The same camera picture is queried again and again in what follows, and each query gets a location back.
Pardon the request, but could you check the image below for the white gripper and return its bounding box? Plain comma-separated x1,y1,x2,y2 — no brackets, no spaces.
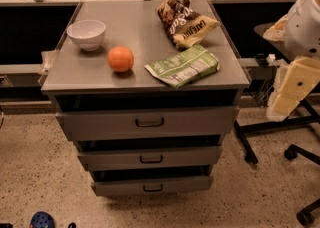
266,56,320,121

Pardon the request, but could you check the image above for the grey drawer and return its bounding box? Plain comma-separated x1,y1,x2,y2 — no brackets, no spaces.
78,146,222,171
91,176,213,196
56,106,238,141

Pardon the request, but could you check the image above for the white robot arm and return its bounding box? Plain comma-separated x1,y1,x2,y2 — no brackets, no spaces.
263,0,320,122

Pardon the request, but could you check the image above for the grey top drawer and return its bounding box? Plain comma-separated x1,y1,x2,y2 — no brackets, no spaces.
56,106,238,141

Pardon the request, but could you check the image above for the grey metal drawer cabinet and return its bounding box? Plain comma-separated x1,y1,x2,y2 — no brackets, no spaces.
42,0,249,182

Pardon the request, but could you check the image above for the grey bottom drawer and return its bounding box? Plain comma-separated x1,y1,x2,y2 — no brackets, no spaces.
91,176,213,196

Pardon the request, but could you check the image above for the dark side table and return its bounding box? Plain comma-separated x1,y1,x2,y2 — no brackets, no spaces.
233,21,320,165

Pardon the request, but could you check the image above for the green snack bag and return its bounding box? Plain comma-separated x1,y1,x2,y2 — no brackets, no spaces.
145,45,220,88

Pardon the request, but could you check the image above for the brown yellow chip bag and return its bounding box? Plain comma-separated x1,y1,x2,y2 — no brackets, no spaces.
156,0,220,49

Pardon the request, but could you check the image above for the black office chair base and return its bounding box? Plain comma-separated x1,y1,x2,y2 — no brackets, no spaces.
283,143,320,227

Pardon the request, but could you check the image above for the orange ball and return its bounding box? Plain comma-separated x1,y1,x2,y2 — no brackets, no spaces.
107,46,134,72

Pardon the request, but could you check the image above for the white ceramic bowl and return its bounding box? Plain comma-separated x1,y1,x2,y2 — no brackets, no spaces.
67,20,106,51

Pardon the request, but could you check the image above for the blue perforated shoe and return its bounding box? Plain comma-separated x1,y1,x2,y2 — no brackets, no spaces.
29,211,55,228

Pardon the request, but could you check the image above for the white power adapter with cable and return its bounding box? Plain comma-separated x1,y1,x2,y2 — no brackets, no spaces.
266,54,276,65

